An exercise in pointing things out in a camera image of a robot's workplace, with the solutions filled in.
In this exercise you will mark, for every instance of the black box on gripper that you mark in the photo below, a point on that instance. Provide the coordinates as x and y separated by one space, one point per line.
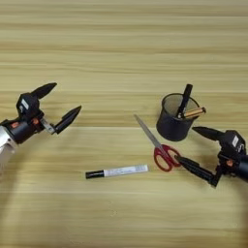
28 105
234 140

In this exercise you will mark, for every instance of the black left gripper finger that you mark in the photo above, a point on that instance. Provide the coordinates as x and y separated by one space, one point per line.
43 90
68 119

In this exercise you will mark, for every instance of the black mesh pen holder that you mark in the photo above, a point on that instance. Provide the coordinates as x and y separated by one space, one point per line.
171 127

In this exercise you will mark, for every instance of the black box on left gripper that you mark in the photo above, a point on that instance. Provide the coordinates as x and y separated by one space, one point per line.
28 105

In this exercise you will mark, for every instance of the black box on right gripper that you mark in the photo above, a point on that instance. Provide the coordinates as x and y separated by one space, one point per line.
234 140

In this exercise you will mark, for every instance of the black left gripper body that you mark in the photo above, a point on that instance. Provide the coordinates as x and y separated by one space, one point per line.
21 130

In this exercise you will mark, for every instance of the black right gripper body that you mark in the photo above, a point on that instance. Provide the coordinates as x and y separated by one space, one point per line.
240 169

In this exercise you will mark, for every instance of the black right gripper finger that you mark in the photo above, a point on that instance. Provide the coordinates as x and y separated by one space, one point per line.
210 133
197 168

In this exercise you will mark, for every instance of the white marker with black cap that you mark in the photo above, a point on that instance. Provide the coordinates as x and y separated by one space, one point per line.
126 170

